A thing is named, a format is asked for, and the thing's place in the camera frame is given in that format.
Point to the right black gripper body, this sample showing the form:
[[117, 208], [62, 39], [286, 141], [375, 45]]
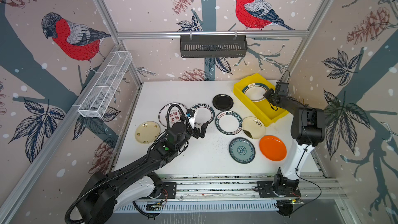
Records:
[[271, 95]]

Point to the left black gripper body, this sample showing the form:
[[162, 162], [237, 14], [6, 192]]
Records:
[[187, 135]]

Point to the white plate green band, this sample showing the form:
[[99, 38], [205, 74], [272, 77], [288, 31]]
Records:
[[203, 113]]

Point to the large white green-rim plate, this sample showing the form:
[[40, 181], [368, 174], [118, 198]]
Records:
[[255, 91]]

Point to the yellow plastic bin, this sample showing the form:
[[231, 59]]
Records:
[[261, 108]]

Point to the white plate dark green rim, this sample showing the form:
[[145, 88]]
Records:
[[229, 122]]

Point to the cream plate dark motif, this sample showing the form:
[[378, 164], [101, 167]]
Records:
[[253, 128]]

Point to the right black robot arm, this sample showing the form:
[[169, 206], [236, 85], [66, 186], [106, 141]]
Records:
[[307, 131]]

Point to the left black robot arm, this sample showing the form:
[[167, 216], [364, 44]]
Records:
[[105, 193]]

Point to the white plate red characters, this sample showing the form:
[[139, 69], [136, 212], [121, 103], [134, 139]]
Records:
[[173, 116]]

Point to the cream yellow small plate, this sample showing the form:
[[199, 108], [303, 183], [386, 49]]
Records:
[[147, 132]]

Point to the black round plate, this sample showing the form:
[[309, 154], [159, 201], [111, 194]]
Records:
[[223, 102]]

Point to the teal patterned plate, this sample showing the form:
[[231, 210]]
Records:
[[242, 150]]

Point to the orange plate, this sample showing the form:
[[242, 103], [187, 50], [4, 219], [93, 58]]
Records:
[[273, 148]]

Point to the black hanging basket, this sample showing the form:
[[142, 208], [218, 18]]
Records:
[[213, 46]]

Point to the horizontal aluminium bar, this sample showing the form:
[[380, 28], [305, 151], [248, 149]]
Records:
[[171, 35]]

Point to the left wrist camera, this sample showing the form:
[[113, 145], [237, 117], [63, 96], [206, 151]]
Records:
[[191, 115]]

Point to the aluminium rail base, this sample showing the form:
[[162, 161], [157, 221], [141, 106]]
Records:
[[223, 194]]

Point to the white wire mesh basket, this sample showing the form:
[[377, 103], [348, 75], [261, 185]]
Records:
[[101, 94]]

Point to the aluminium corner post right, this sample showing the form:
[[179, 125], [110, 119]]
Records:
[[311, 31]]

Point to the aluminium corner post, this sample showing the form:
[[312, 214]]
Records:
[[104, 12], [311, 31]]

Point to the aluminium corner post left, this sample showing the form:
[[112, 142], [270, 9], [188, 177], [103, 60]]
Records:
[[104, 12]]

